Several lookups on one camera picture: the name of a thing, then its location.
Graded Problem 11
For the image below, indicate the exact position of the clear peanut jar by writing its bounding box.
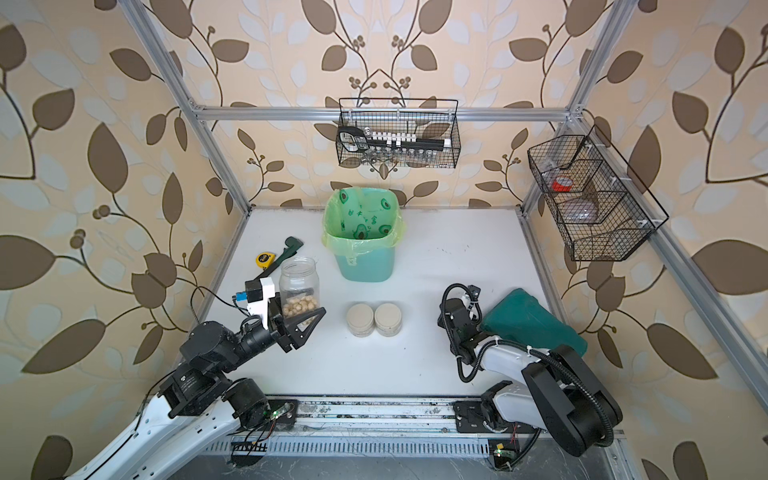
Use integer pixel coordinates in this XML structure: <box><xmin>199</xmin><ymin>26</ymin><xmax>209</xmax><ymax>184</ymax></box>
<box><xmin>279</xmin><ymin>257</ymin><xmax>320</xmax><ymax>318</ymax></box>

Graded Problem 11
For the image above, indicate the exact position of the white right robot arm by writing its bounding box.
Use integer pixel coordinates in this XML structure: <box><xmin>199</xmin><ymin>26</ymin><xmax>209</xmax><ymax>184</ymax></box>
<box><xmin>437</xmin><ymin>283</ymin><xmax>623</xmax><ymax>457</ymax></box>

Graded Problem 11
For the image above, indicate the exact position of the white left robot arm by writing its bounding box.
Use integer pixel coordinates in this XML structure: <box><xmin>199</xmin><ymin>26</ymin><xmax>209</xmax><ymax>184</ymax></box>
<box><xmin>73</xmin><ymin>307</ymin><xmax>326</xmax><ymax>479</ymax></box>

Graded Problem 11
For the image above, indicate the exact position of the beige lid jar left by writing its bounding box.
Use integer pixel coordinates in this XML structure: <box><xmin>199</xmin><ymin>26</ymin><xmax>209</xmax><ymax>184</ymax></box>
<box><xmin>346</xmin><ymin>303</ymin><xmax>375</xmax><ymax>337</ymax></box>

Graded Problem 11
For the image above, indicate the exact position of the beige lid jar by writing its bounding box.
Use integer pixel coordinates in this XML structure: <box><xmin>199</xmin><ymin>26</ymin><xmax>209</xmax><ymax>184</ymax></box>
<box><xmin>346</xmin><ymin>303</ymin><xmax>375</xmax><ymax>337</ymax></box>
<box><xmin>374</xmin><ymin>303</ymin><xmax>403</xmax><ymax>337</ymax></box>

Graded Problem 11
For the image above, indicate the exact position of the yellow tape measure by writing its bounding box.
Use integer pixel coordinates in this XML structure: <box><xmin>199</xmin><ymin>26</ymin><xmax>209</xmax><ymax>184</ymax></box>
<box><xmin>255</xmin><ymin>252</ymin><xmax>276</xmax><ymax>270</ymax></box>

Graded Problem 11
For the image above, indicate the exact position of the beige lid jar right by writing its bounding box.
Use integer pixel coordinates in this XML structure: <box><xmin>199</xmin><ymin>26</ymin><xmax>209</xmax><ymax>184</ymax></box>
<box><xmin>374</xmin><ymin>303</ymin><xmax>403</xmax><ymax>337</ymax></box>

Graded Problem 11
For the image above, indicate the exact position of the green bin with bag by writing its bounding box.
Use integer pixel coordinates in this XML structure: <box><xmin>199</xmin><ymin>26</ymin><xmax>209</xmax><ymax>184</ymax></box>
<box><xmin>322</xmin><ymin>187</ymin><xmax>406</xmax><ymax>283</ymax></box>

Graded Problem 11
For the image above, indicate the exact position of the red object in basket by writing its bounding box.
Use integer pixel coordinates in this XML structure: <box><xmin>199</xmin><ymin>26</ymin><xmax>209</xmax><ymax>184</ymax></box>
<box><xmin>550</xmin><ymin>176</ymin><xmax>573</xmax><ymax>193</ymax></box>

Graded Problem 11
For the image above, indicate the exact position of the black wire basket right wall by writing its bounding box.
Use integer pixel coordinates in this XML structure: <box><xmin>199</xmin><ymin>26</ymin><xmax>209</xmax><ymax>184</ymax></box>
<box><xmin>527</xmin><ymin>126</ymin><xmax>669</xmax><ymax>262</ymax></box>

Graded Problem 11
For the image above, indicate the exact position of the black wire basket wall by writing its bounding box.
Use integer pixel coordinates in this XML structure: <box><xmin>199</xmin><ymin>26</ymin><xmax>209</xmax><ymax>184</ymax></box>
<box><xmin>527</xmin><ymin>126</ymin><xmax>669</xmax><ymax>262</ymax></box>
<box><xmin>335</xmin><ymin>96</ymin><xmax>462</xmax><ymax>169</ymax></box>

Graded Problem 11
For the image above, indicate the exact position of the black socket set rail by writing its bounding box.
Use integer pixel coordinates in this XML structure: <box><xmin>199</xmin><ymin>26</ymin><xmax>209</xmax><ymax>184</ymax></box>
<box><xmin>336</xmin><ymin>126</ymin><xmax>453</xmax><ymax>153</ymax></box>

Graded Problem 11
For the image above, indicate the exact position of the black wire basket back wall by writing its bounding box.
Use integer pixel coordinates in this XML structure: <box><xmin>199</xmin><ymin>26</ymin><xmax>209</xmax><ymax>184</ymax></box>
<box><xmin>335</xmin><ymin>96</ymin><xmax>462</xmax><ymax>169</ymax></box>

